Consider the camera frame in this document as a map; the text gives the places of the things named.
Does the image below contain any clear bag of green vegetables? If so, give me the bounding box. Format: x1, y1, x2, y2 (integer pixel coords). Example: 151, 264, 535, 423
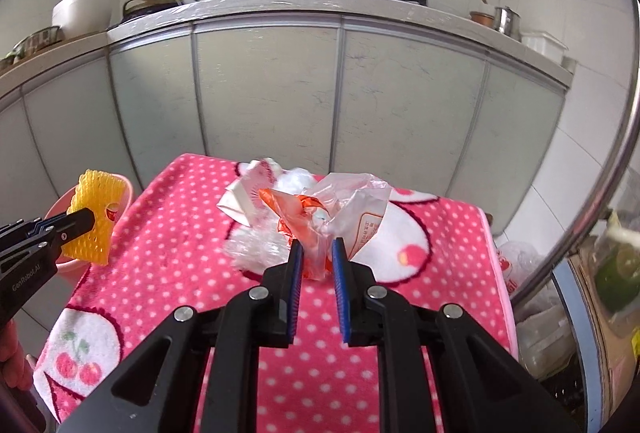
592, 208, 640, 315

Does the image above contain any pink polka dot blanket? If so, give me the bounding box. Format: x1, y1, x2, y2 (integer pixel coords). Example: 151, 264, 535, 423
32, 153, 521, 433

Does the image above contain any white crumpled ball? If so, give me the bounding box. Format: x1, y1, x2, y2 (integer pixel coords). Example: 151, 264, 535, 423
277, 167, 326, 194

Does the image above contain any dark pot with glass lid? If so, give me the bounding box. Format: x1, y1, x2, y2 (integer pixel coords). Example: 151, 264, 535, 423
121, 0, 184, 22

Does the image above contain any white rice cooker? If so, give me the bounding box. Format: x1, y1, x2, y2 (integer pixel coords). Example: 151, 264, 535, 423
51, 0, 116, 39

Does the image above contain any cardboard box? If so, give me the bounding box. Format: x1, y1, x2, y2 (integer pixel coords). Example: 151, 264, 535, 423
570, 253, 640, 415

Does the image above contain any white plastic container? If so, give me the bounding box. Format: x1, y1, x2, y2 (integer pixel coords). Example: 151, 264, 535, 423
520, 30, 569, 65

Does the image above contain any steel cup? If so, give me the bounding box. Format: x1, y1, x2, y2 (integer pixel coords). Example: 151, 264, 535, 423
494, 6, 522, 40

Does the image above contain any grey kitchen countertop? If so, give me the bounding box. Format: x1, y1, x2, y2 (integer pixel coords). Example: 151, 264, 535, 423
0, 0, 576, 87

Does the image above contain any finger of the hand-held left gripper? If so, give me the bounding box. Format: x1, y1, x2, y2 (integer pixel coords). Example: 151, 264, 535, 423
0, 208, 96, 265
0, 219, 57, 235

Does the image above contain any person's left hand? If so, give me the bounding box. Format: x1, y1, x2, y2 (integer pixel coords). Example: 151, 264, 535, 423
0, 319, 34, 390

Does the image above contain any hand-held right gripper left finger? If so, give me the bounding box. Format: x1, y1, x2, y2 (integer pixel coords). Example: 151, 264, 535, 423
57, 239, 305, 433

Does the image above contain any white plastic bag red print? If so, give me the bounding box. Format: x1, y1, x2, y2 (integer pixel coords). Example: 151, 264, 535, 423
495, 240, 544, 295

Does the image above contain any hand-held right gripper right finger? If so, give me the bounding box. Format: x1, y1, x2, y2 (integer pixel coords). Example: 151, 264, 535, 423
331, 237, 583, 433

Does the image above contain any yellow foam fruit net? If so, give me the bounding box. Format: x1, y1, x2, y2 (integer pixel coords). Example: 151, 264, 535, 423
62, 169, 126, 267

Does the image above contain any grey kitchen cabinet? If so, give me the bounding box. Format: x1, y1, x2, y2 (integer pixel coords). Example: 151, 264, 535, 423
0, 10, 573, 235

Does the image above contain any pink plastic bin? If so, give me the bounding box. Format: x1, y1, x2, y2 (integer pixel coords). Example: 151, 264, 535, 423
42, 173, 135, 275

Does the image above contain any crumpled whitish plastic wrap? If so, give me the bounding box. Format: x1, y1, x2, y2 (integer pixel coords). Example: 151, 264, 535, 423
222, 223, 294, 275

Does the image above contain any metal bowl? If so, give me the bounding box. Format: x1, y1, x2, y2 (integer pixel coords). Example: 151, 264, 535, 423
12, 26, 62, 54

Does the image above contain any clear plastic bag red print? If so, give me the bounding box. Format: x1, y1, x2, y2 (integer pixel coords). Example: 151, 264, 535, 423
312, 172, 397, 265

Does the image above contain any crumpled red white paper carton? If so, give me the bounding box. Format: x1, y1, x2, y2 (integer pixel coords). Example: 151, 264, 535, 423
217, 158, 281, 227

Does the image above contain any orange plastic wrapper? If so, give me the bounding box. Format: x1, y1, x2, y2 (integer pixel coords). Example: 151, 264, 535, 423
257, 187, 334, 282

